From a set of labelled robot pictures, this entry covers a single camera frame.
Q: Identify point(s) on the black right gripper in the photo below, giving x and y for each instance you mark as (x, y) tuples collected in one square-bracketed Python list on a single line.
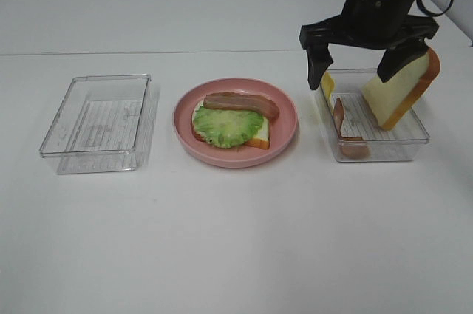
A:
[(371, 24)]

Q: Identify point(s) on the yellow cheese slice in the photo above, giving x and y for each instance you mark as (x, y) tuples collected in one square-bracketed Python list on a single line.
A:
[(327, 85)]

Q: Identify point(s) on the bacon strip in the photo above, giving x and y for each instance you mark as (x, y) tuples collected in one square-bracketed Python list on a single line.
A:
[(351, 147), (238, 102)]

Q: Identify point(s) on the bread slice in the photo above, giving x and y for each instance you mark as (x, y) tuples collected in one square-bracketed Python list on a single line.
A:
[(260, 134), (390, 101)]

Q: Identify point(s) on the green lettuce leaf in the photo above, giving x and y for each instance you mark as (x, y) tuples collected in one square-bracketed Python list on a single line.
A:
[(229, 127)]

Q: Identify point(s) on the upright bread slice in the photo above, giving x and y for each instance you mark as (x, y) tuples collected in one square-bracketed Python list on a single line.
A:
[(390, 101)]

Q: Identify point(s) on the clear right food container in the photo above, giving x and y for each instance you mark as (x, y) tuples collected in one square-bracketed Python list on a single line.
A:
[(397, 145)]

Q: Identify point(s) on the clear food container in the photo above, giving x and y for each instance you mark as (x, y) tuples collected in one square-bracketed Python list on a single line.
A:
[(104, 124), (397, 145)]

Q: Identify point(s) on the pink round plate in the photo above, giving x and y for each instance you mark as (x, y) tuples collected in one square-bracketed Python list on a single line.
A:
[(282, 130)]

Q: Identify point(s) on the clear left food container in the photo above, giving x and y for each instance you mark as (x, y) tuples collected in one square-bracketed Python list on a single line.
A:
[(104, 124)]

